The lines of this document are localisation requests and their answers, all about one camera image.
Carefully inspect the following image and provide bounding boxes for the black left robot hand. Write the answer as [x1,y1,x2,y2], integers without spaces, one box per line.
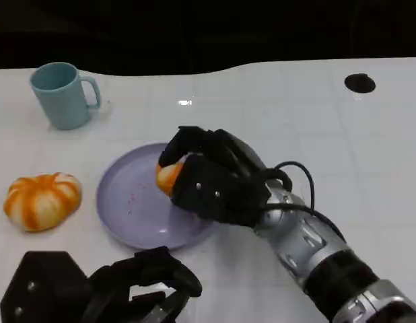
[0,246,203,323]

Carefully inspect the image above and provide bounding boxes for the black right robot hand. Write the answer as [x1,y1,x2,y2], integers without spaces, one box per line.
[158,126,269,228]

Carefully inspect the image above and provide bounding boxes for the small orange white bread roll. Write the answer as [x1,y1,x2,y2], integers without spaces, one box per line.
[155,153,188,196]

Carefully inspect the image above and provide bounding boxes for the large orange white bread roll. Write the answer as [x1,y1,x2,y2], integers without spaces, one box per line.
[3,172,83,232]

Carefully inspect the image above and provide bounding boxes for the lilac plate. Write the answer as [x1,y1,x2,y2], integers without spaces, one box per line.
[96,143,217,250]

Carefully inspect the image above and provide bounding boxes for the pale green mug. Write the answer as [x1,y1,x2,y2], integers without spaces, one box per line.
[29,62,102,131]

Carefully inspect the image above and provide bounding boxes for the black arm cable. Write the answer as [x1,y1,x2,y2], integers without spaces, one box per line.
[265,161,347,243]

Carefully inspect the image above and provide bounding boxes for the black table cable grommet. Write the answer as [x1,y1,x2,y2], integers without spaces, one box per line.
[344,73,376,94]

